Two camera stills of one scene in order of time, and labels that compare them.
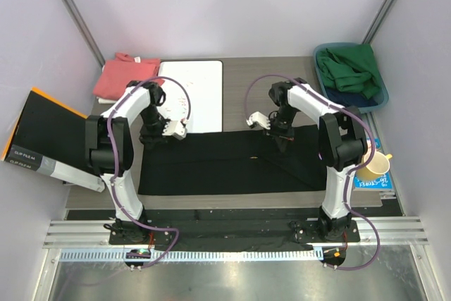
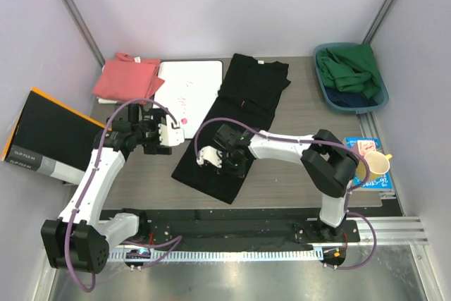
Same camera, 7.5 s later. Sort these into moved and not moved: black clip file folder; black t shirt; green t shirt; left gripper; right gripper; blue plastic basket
Moved: black t shirt; right gripper
Not moved: left gripper; green t shirt; black clip file folder; blue plastic basket
